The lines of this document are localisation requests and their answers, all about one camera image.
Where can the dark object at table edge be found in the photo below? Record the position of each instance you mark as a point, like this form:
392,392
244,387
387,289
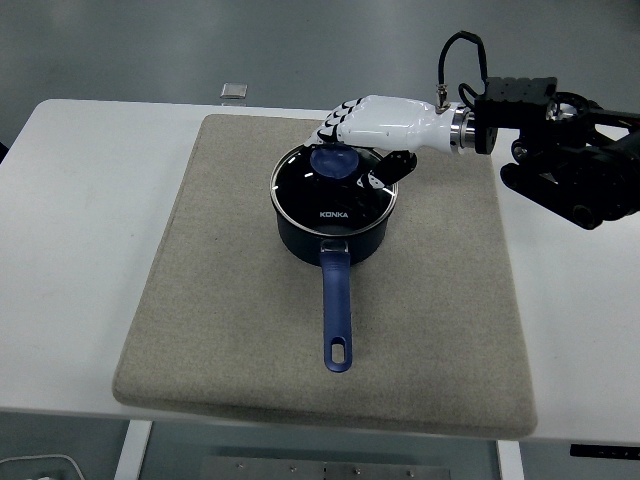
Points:
2,152

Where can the small silver floor plate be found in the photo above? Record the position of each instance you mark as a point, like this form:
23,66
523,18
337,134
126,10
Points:
234,90

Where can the beige fabric mat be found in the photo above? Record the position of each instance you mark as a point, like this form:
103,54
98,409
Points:
200,300

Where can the glass pot lid blue knob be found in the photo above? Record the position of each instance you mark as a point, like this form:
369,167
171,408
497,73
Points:
300,200

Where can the black box under table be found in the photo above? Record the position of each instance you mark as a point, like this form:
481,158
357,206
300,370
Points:
605,451

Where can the white table leg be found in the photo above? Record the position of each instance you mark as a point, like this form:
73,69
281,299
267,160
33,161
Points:
134,450
510,462

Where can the grey metal plate with screws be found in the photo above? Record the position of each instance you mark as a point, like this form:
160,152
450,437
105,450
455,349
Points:
325,470

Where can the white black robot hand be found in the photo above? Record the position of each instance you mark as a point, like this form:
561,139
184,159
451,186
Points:
395,122

